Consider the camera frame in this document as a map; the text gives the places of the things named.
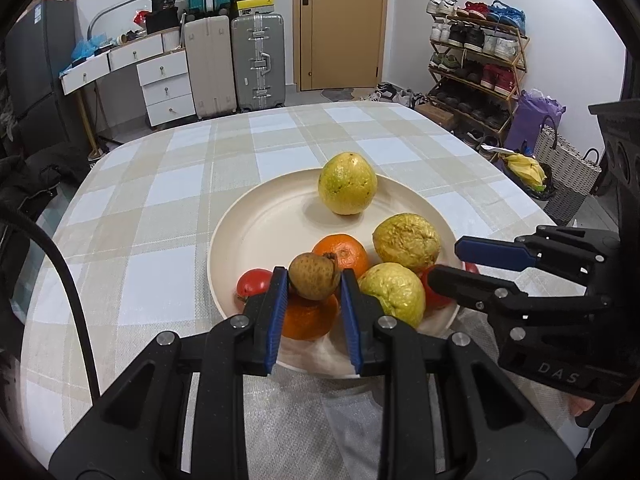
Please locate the checked tablecloth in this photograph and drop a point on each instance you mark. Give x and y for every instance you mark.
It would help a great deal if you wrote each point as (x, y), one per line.
(150, 210)

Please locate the brown round fruit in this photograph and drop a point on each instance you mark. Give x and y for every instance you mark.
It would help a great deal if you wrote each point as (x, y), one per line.
(312, 277)

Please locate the loose sneakers group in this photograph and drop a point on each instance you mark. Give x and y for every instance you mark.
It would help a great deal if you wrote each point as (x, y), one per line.
(400, 94)

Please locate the dark grey fridge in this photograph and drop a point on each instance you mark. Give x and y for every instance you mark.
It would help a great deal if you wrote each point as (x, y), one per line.
(40, 70)

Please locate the blue plastic bag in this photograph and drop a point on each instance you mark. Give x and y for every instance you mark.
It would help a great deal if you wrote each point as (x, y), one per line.
(87, 50)

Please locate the purple bag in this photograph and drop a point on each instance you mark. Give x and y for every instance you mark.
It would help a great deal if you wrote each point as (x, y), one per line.
(532, 115)

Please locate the person's right hand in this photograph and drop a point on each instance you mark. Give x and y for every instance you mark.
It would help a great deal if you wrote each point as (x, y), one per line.
(585, 407)

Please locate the curved white tube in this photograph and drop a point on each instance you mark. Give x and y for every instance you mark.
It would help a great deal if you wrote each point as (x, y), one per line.
(115, 7)

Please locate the cream round plate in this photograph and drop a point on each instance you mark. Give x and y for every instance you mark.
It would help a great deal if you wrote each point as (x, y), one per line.
(260, 230)

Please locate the wooden shoe rack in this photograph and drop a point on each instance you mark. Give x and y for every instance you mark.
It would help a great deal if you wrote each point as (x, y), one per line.
(520, 60)

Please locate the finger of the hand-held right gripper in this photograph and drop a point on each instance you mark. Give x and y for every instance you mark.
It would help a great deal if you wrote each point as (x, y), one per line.
(490, 252)
(465, 287)

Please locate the grey woven basket bag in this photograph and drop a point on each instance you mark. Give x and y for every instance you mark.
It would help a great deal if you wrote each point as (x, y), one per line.
(565, 170)

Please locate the cardboard box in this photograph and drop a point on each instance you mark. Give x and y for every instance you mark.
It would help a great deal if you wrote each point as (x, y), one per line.
(435, 115)

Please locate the beige suitcase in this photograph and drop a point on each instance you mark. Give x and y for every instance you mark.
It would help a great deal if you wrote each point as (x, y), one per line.
(210, 65)

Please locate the round red tomato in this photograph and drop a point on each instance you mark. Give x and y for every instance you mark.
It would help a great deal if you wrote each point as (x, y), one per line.
(434, 301)

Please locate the silver suitcase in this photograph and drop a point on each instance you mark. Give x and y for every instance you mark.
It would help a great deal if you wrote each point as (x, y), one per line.
(257, 60)

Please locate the oval red tomato with stem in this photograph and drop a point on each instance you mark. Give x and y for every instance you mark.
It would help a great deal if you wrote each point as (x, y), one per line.
(252, 282)

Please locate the wrinkled yellow fruit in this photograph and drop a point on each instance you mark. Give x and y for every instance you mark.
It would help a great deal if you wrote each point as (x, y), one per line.
(405, 240)

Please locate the grey door mat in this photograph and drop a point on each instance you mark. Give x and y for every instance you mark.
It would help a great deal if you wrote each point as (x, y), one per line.
(337, 95)

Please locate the black bag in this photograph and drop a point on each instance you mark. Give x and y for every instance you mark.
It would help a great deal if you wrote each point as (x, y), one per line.
(162, 10)

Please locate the green mottled yellow fruit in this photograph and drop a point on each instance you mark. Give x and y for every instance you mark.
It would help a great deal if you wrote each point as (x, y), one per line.
(347, 185)

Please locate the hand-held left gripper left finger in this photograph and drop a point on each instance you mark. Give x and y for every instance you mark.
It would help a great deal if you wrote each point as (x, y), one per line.
(277, 320)

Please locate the rows of racked shoes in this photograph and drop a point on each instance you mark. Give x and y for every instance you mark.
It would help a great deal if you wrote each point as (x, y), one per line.
(475, 40)

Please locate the wooden door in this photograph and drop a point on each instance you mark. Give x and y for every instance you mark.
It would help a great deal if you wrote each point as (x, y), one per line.
(340, 25)

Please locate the large pale yellow fruit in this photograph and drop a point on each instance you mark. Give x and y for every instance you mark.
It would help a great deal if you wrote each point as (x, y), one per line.
(395, 292)

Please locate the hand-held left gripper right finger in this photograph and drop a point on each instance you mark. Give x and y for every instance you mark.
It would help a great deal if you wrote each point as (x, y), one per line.
(352, 320)

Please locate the orange mandarin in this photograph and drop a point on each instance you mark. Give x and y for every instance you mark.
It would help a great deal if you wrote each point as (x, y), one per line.
(352, 255)
(307, 317)

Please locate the white desk with drawers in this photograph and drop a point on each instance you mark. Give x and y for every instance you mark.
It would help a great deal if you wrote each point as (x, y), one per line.
(165, 75)

